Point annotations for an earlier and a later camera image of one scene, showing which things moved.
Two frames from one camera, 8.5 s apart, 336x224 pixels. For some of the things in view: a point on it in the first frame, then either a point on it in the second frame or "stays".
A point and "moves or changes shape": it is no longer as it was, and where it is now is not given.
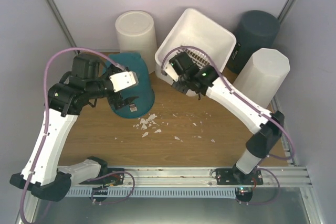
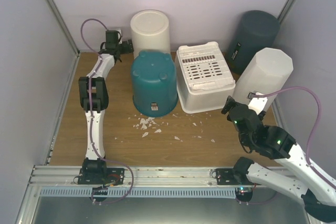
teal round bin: x=141 y=106 moves or changes shape
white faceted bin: x=263 y=75 stays
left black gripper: x=119 y=104 -> x=128 y=50
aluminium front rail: x=200 y=176 stays
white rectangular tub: x=194 y=29 moves or changes shape
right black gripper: x=184 y=90 -> x=230 y=103
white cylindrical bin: x=136 y=33 moves or changes shape
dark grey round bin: x=256 y=30 stays
